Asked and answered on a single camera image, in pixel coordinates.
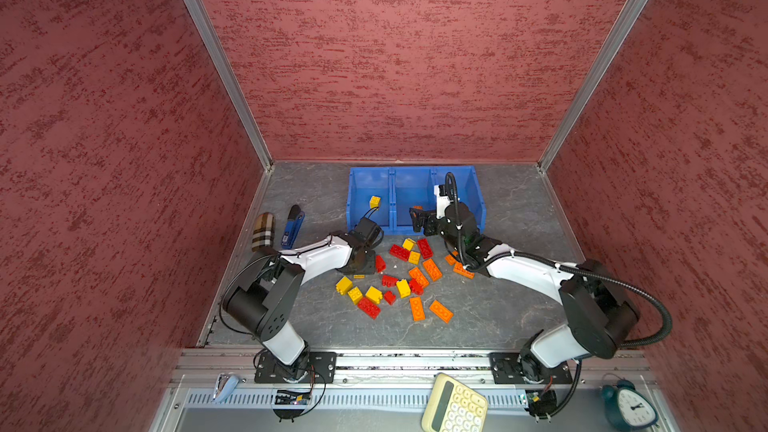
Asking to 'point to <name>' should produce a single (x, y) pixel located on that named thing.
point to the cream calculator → (452, 406)
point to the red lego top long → (425, 249)
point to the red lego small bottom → (389, 297)
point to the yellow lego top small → (375, 202)
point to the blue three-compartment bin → (387, 194)
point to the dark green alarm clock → (628, 409)
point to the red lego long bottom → (369, 307)
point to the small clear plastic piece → (225, 385)
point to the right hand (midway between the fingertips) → (421, 213)
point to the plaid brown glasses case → (263, 231)
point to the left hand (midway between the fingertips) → (363, 272)
